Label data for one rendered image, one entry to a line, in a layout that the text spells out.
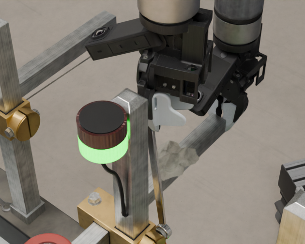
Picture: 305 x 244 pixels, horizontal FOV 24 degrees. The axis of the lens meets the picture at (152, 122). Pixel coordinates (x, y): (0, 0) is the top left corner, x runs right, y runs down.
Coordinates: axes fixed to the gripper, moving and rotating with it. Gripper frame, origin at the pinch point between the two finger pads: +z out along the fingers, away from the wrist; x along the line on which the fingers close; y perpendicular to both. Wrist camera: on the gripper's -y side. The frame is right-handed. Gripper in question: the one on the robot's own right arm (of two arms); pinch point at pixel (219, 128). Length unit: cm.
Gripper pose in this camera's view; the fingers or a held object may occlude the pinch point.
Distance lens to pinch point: 124.9
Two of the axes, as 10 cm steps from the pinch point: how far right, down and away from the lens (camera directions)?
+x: -7.7, -4.5, 4.5
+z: 0.0, 7.1, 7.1
